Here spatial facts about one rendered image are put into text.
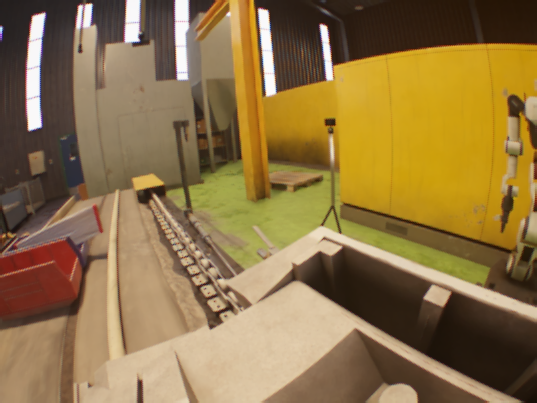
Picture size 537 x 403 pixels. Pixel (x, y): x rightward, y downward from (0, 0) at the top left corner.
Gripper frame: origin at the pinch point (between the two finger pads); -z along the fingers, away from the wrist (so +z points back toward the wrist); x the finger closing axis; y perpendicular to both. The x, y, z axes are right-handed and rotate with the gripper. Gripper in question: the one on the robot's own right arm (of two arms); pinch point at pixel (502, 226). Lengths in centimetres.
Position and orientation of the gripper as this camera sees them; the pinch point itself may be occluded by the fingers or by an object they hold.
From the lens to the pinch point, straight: 176.9
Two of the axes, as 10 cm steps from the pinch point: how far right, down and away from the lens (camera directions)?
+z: 0.8, -9.8, -1.8
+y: 5.5, 2.0, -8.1
